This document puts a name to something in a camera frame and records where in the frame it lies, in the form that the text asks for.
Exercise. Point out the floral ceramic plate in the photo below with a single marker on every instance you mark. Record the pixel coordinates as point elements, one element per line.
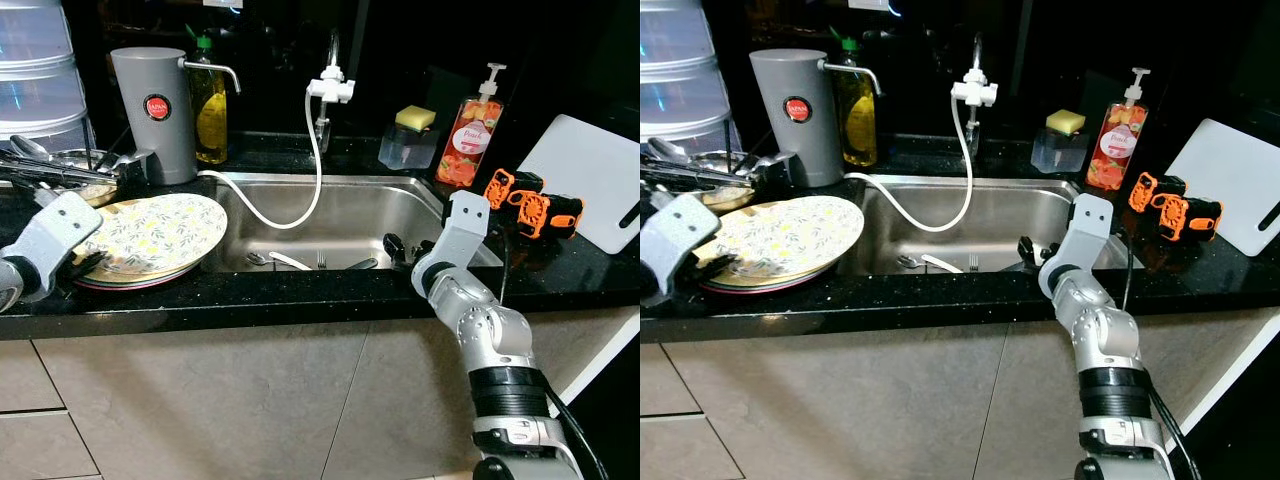
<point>160,230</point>
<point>770,287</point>
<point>790,232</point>
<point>140,283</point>

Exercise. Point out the white plastic ladle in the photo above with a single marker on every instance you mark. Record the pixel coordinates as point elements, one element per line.
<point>290,260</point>
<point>940,263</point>

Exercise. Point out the steel spoon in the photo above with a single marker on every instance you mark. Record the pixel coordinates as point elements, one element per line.
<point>257,258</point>
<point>907,260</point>

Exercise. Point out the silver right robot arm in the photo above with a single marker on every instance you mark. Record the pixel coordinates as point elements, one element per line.
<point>1110,335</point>
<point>490,330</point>

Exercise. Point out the stainless steel sink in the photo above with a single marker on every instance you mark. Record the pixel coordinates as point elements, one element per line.
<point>370,215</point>
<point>1020,210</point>

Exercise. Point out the steel bowl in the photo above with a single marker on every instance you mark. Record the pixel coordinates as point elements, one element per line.
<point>100,190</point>
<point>745,192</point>

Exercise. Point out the clear plastic sponge holder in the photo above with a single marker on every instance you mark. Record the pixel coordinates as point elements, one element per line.
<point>1058,153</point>
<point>408,150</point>

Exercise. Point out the orange black handheld fan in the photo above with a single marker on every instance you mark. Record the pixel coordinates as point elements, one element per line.
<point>540,215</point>
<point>1180,218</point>
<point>505,188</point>
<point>1148,192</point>

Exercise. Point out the peach hand soap bottle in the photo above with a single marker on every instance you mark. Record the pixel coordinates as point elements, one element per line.
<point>470,140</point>
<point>1118,145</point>

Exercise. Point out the yellow sponge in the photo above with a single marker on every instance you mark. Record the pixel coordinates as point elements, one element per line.
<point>1065,122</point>
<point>415,117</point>

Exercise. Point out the white cutting board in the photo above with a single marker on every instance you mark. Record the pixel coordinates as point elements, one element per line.
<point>1235,185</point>
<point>585,180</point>

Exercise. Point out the white faucet diverter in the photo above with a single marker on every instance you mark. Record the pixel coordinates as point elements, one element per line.
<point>330,87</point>
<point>973,92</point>

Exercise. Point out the yellow dish soap bottle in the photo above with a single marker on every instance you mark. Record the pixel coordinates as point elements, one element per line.
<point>210,120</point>
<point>858,120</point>

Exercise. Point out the grey water filter canister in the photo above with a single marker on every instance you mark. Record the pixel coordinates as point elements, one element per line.
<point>795,80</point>
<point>150,80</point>

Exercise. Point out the chrome faucet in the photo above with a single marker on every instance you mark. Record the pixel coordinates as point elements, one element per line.
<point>975,50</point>
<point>332,45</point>

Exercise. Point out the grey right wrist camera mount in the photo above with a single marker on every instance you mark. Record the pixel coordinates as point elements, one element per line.
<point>1090,222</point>
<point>468,220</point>

